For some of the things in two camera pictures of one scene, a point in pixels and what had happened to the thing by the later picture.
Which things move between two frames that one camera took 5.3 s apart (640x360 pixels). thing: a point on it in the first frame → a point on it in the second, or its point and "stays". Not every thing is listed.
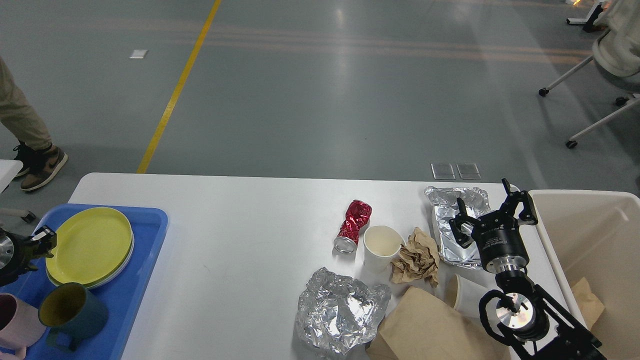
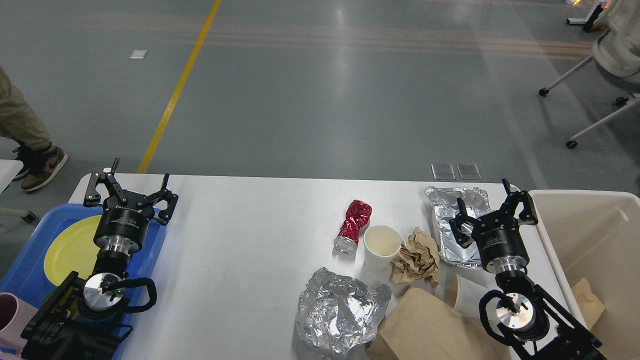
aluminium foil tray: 475,202 stays
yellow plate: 88,244 stays
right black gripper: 498,236 stays
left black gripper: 16,251 → 122,229
